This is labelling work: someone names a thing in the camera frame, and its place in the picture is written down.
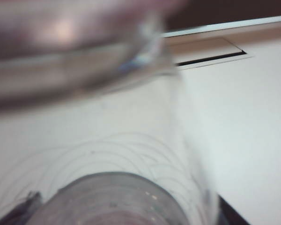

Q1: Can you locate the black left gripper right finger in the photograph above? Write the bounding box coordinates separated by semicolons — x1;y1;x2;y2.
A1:
218;195;251;225

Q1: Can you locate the desk cable slot lid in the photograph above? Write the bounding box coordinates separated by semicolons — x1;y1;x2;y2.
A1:
168;37;255;70

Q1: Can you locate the clear water bottle red label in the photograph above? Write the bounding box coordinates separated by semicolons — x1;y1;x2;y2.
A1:
0;0;222;225

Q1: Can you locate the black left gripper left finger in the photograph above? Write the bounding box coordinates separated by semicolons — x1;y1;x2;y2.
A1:
0;191;42;225

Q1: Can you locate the brown desk partition panel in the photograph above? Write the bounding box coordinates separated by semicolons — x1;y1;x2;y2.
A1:
163;0;281;32

